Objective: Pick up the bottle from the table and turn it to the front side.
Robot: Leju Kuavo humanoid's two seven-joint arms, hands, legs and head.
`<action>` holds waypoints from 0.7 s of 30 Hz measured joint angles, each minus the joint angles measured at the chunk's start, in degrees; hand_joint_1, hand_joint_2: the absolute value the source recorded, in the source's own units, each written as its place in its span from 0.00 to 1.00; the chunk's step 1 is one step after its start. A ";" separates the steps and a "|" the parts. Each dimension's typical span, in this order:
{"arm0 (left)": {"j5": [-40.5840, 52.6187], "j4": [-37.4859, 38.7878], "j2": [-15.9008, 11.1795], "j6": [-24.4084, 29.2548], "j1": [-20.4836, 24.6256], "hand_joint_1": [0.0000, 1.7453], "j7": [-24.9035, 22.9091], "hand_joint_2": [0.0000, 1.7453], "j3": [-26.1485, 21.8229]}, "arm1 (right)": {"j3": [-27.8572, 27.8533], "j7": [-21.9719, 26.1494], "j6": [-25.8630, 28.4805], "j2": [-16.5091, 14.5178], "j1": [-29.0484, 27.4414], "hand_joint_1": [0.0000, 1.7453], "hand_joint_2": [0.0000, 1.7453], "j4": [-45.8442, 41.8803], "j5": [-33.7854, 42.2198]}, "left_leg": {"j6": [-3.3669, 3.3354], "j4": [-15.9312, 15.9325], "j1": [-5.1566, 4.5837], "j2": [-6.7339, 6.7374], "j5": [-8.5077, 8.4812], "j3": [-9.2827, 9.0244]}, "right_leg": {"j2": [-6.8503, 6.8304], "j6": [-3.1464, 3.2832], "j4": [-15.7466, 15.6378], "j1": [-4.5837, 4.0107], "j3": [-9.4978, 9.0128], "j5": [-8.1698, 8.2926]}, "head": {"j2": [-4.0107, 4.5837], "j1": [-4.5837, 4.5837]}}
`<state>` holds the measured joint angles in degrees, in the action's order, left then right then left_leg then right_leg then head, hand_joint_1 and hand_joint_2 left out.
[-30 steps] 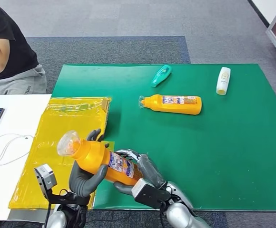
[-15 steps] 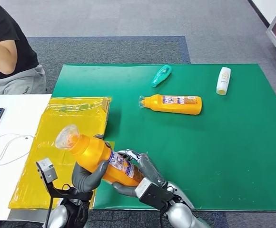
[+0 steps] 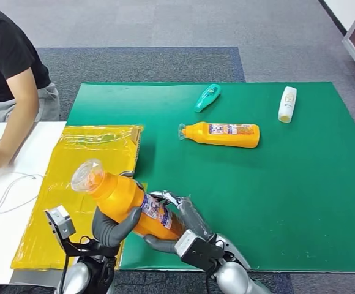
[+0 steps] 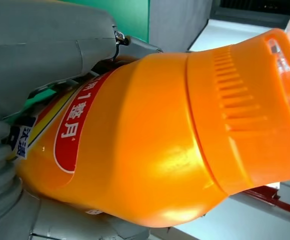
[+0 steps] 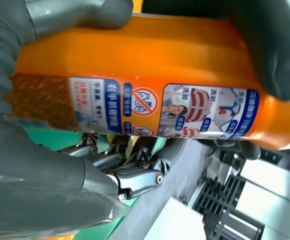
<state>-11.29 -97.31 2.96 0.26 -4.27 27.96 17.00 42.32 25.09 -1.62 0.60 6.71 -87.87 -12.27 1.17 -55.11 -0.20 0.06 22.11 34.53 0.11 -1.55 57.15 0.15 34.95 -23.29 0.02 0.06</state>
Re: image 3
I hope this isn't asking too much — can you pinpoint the white cable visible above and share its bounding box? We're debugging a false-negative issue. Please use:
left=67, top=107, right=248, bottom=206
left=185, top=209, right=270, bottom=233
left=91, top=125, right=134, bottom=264
left=0, top=171, right=44, bottom=216

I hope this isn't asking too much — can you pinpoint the teal bottle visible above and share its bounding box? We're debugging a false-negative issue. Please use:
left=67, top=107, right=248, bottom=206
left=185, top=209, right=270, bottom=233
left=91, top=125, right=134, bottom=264
left=193, top=83, right=222, bottom=113

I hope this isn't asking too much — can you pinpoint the white board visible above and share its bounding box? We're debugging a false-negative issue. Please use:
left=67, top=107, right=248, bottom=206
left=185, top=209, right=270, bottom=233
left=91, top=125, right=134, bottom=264
left=0, top=121, right=67, bottom=285

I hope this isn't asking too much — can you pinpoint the yellow film-wrapped flat box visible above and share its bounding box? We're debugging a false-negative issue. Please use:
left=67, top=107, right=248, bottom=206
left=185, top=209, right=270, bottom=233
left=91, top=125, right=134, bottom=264
left=10, top=124, right=148, bottom=272

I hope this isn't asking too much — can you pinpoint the green mat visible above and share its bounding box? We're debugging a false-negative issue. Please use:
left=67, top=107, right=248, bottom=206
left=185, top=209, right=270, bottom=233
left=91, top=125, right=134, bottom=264
left=67, top=82, right=355, bottom=273

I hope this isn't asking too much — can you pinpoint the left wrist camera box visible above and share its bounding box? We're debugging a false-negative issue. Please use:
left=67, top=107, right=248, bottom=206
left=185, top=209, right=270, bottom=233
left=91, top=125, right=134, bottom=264
left=45, top=205, right=76, bottom=246

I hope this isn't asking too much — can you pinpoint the person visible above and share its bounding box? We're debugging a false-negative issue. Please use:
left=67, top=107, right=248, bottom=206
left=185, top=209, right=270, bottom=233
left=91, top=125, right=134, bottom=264
left=0, top=2, right=61, bottom=123

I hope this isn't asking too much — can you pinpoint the white bottle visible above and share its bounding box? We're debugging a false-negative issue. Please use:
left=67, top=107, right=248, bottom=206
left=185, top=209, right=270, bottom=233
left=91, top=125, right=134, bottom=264
left=278, top=86, right=298, bottom=123

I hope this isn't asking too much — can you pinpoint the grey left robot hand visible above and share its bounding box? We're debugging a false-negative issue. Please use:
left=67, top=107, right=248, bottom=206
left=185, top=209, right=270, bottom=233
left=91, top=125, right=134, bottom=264
left=91, top=170, right=145, bottom=249

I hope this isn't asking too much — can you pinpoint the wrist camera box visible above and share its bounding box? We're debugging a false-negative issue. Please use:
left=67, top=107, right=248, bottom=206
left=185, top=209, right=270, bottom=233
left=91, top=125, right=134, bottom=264
left=45, top=205, right=76, bottom=246
left=174, top=229, right=226, bottom=273

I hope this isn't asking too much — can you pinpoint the orange bottle with label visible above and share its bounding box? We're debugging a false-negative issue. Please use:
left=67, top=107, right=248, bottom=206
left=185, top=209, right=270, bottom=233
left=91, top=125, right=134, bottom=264
left=178, top=121, right=261, bottom=149
left=70, top=159, right=187, bottom=243

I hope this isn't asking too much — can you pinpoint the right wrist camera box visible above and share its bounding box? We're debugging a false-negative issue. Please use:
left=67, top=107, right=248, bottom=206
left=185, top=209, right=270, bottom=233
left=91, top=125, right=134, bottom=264
left=174, top=229, right=226, bottom=273

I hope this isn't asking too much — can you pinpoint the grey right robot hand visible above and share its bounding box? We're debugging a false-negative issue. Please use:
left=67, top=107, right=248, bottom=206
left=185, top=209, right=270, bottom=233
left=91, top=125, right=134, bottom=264
left=143, top=190, right=216, bottom=255

